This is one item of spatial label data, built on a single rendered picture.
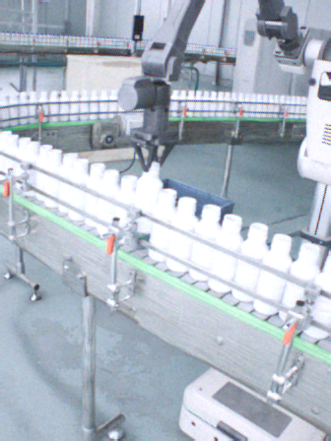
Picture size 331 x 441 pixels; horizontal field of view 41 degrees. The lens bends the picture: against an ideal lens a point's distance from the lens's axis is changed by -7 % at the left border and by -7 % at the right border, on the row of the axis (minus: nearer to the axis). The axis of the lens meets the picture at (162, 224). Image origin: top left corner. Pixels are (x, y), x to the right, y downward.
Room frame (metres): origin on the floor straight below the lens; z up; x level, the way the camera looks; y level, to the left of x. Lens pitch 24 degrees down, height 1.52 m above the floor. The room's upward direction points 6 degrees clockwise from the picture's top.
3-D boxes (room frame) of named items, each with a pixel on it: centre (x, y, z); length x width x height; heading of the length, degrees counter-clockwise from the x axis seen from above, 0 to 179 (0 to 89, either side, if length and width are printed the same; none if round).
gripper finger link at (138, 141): (1.01, 0.04, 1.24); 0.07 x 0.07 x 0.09; 52
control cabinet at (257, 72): (7.24, -1.33, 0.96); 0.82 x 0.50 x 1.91; 124
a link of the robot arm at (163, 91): (1.01, 0.04, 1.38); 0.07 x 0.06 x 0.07; 142
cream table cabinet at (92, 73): (5.41, 0.69, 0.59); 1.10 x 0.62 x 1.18; 124
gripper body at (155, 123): (1.02, 0.04, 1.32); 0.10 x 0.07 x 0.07; 142
